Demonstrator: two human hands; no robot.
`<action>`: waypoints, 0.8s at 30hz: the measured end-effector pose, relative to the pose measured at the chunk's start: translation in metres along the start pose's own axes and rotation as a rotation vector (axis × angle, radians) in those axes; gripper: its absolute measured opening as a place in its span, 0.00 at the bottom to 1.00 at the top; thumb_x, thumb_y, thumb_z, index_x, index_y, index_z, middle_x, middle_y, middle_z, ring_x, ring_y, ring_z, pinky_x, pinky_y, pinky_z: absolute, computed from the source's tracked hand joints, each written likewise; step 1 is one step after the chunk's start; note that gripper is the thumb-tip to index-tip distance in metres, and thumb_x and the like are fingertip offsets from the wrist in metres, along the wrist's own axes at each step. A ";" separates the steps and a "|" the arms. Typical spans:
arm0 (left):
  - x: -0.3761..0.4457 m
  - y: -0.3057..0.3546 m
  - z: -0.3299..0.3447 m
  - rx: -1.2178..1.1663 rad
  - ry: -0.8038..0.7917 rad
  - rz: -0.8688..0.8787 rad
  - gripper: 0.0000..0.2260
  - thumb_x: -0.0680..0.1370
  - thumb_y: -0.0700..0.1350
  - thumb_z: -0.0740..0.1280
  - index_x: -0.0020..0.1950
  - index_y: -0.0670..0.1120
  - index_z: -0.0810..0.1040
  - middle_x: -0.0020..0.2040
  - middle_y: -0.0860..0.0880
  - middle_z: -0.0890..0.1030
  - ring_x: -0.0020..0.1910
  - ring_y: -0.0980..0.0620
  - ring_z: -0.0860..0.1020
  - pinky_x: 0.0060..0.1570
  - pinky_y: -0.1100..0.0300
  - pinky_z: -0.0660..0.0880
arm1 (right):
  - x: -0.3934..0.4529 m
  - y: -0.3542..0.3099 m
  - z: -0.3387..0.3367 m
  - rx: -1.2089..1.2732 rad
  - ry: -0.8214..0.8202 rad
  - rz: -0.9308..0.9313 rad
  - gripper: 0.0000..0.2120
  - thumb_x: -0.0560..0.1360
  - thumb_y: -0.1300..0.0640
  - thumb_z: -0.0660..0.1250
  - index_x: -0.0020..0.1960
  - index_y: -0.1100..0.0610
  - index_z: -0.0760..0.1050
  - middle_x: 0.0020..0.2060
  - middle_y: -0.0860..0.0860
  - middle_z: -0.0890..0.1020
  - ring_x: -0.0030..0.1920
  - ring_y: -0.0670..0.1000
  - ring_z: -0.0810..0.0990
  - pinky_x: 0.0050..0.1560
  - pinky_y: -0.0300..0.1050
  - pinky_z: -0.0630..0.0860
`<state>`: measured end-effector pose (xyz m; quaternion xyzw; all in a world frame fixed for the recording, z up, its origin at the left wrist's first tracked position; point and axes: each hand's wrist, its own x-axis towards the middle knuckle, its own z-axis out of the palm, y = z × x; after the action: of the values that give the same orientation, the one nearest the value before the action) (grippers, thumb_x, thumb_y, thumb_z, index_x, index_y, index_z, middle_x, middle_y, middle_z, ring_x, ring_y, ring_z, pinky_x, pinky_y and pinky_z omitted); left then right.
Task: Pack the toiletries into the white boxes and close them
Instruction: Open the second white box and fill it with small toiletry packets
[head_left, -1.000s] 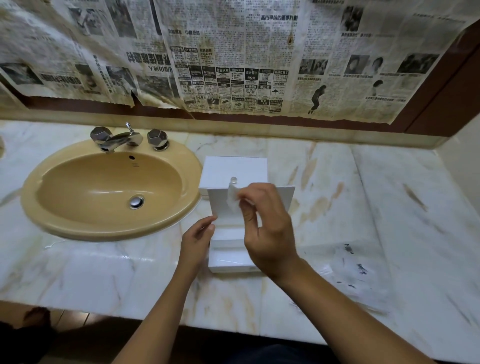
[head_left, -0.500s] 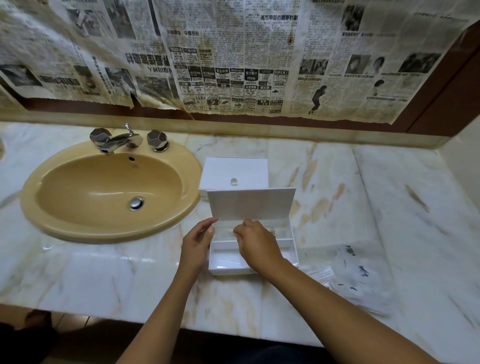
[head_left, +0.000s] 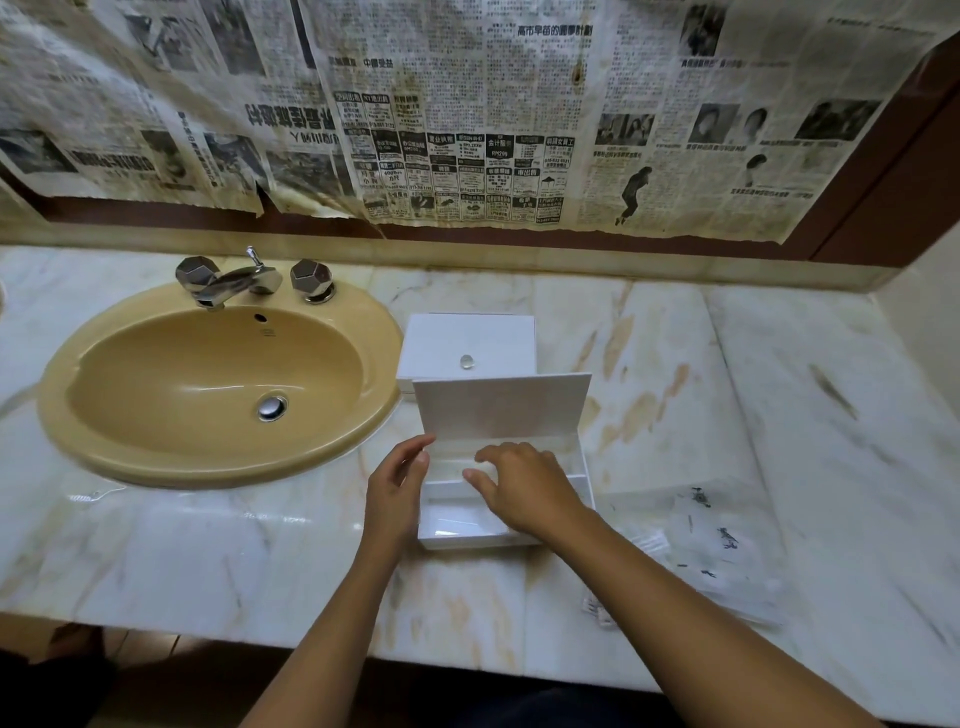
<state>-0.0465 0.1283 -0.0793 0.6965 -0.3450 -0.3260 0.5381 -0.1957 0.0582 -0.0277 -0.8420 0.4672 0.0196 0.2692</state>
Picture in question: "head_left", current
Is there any person's left hand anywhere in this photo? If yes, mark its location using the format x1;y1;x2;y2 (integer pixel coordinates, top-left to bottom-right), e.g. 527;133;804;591
362;434;438;560

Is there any chrome faucet spout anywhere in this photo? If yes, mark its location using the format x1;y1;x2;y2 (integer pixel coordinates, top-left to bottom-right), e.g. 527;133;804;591
196;246;284;310

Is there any chrome faceted faucet knob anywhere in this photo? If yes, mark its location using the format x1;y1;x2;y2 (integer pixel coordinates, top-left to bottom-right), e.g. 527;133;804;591
290;259;337;305
175;256;221;294

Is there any white box with round knob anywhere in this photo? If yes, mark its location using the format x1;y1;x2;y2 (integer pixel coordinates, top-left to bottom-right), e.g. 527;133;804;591
412;372;598;553
395;313;538;393

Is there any person's right hand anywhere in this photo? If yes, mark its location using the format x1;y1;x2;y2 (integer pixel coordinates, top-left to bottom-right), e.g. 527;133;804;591
462;442;598;549

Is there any beige oval sink basin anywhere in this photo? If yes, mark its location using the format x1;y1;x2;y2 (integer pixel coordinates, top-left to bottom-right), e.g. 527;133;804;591
37;278;406;490

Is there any person's right forearm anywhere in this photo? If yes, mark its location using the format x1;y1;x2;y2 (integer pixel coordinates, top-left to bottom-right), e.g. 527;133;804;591
547;517;864;728

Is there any person's dark clothing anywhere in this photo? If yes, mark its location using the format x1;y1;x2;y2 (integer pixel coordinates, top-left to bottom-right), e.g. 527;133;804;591
449;683;676;728

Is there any person's left forearm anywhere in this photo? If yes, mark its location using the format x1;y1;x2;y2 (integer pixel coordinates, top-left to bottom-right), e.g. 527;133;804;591
239;539;410;728

